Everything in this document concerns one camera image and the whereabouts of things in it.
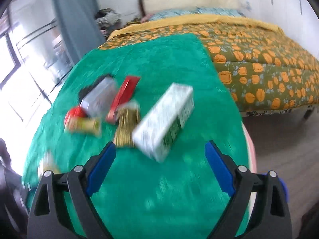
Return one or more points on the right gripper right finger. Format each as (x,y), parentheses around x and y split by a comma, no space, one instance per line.
(270,216)

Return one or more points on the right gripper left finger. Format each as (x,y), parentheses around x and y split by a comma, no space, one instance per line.
(49,216)

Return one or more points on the yellow green snack bar wrapper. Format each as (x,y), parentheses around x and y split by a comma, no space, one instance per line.
(83,125)

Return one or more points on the red round wrapper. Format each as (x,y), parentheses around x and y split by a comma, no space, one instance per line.
(76,111)

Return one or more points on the clear plastic floss box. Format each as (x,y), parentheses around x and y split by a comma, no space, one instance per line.
(97,103)

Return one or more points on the gold foil wrapper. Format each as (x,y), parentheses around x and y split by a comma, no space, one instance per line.
(128,117)

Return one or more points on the white green milk carton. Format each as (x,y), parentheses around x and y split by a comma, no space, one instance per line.
(159,129)

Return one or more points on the red snack wrapper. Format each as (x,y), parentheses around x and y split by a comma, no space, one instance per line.
(123,95)

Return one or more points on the blue plastic trash basket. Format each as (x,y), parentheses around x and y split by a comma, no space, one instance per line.
(285,189)

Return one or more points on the striped under cloth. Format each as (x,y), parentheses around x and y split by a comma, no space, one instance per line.
(250,150)

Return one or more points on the orange floral quilt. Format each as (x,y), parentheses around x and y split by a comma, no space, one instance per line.
(265,71)

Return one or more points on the black framed glass door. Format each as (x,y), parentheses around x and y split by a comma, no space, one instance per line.
(31,29)

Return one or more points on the pile of clothes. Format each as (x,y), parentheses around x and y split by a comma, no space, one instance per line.
(108,21)

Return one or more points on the yellow blanket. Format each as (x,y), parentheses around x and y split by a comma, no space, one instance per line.
(195,19)

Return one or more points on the white wardrobe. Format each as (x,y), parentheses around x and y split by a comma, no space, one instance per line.
(297,19)

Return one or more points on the teal patterned right pillow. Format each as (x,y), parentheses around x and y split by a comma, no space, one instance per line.
(220,11)

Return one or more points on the teal patterned pillow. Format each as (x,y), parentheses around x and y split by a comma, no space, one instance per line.
(172,13)
(220,11)

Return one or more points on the grey-blue curtain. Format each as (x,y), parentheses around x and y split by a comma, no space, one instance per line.
(76,22)

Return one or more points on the teal patterned left pillow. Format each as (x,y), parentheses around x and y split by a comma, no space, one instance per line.
(172,13)

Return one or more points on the cream padded headboard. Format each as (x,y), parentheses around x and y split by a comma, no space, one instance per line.
(154,6)

